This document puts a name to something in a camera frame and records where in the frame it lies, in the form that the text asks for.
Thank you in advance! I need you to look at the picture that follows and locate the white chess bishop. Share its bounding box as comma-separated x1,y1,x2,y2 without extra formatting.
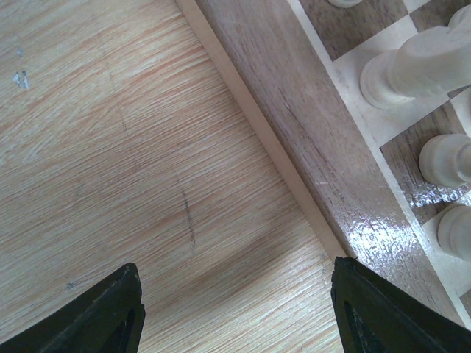
419,134,470,188

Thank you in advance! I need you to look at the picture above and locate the wooden chess board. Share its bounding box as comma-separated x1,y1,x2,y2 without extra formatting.
177,1,470,327

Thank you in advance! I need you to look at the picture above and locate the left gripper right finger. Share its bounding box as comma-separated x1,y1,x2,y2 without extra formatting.
330,257,470,352

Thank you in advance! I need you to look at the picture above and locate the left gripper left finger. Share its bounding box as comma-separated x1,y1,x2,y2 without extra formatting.
1,263,146,352

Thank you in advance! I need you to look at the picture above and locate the white chess rook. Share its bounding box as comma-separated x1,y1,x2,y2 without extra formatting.
327,0,362,8

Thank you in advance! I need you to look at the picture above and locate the white chess knight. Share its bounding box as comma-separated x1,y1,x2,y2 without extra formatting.
359,5,470,109

